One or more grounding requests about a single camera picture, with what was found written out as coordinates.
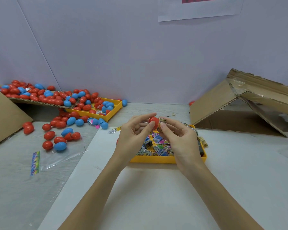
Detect person's right hand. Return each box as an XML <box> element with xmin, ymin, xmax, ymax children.
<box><xmin>158</xmin><ymin>116</ymin><xmax>204</xmax><ymax>174</ymax></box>

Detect person's left hand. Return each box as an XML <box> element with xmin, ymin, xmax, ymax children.
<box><xmin>113</xmin><ymin>113</ymin><xmax>157</xmax><ymax>167</ymax></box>

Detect single red plastic egg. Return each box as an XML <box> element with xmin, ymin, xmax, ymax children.
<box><xmin>149</xmin><ymin>117</ymin><xmax>160</xmax><ymax>132</ymax></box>

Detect pile of plastic eggs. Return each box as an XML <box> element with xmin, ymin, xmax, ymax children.
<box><xmin>0</xmin><ymin>80</ymin><xmax>128</xmax><ymax>152</ymax></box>

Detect person's right forearm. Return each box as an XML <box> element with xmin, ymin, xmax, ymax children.
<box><xmin>187</xmin><ymin>163</ymin><xmax>265</xmax><ymax>230</ymax></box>

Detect person's left forearm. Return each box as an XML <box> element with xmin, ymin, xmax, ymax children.
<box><xmin>59</xmin><ymin>158</ymin><xmax>128</xmax><ymax>230</ymax></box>

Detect yellow plastic tray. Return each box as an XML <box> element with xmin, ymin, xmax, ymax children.
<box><xmin>130</xmin><ymin>123</ymin><xmax>207</xmax><ymax>164</ymax></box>

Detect yellow tray under eggs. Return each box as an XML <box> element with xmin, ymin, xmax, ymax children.
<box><xmin>65</xmin><ymin>97</ymin><xmax>123</xmax><ymax>123</ymax></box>

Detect torn flattened cardboard box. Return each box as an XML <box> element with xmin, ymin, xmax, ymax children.
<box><xmin>189</xmin><ymin>68</ymin><xmax>288</xmax><ymax>138</ymax></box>

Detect clear bag with coloured label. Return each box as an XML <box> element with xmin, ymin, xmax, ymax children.
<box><xmin>30</xmin><ymin>141</ymin><xmax>87</xmax><ymax>178</ymax></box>

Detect brown cardboard sheet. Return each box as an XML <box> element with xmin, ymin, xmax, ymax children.
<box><xmin>7</xmin><ymin>97</ymin><xmax>65</xmax><ymax>108</ymax></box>

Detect tall brown cardboard box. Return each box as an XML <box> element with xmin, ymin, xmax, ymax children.
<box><xmin>0</xmin><ymin>88</ymin><xmax>33</xmax><ymax>149</ymax></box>

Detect white paper sign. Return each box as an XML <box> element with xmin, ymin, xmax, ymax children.
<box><xmin>157</xmin><ymin>0</ymin><xmax>245</xmax><ymax>22</ymax></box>

